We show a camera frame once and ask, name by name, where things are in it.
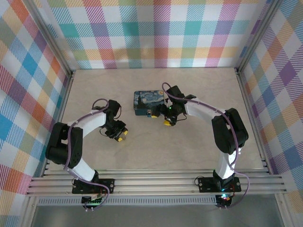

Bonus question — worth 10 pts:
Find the starry night painted tin box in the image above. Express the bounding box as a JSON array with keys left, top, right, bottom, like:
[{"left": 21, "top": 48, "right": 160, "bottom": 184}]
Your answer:
[{"left": 133, "top": 89, "right": 168, "bottom": 117}]

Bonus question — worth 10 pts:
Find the black base plate left arm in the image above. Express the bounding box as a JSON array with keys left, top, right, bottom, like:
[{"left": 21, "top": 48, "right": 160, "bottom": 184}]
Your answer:
[{"left": 72, "top": 178, "right": 116, "bottom": 195}]

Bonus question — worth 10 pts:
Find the black base plate right arm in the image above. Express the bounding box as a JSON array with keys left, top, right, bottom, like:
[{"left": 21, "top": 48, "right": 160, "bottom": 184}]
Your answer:
[{"left": 198, "top": 176, "right": 241, "bottom": 192}]

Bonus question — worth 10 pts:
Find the narrow aluminium base rail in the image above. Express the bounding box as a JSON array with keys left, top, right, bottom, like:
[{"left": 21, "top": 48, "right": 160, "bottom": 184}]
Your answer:
[{"left": 41, "top": 168, "right": 270, "bottom": 177}]

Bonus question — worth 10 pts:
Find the aluminium table side rail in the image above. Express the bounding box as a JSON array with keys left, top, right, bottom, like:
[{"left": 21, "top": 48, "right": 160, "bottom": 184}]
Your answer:
[
  {"left": 40, "top": 70, "right": 76, "bottom": 178},
  {"left": 235, "top": 68, "right": 273, "bottom": 175}
]

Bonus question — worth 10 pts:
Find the wide aluminium base rail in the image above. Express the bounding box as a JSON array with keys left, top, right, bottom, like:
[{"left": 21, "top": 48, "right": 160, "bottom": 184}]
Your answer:
[{"left": 25, "top": 176, "right": 286, "bottom": 196}]

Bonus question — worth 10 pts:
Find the grey slotted cable duct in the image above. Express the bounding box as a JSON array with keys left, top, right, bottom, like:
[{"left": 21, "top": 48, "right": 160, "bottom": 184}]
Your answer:
[{"left": 37, "top": 195, "right": 218, "bottom": 206}]

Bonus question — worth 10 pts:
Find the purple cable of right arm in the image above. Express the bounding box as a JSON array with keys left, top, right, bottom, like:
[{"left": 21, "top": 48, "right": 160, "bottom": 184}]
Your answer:
[{"left": 161, "top": 82, "right": 250, "bottom": 210}]

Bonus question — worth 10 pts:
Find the aluminium frame post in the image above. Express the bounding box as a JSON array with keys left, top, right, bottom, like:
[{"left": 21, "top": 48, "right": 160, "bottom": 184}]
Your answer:
[
  {"left": 236, "top": 0, "right": 285, "bottom": 74},
  {"left": 22, "top": 0, "right": 74, "bottom": 79}
]

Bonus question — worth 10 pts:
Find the aluminium frame leg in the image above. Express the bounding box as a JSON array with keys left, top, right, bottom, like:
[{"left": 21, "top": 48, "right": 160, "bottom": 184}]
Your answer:
[
  {"left": 274, "top": 193, "right": 293, "bottom": 227},
  {"left": 18, "top": 195, "right": 40, "bottom": 227}
]

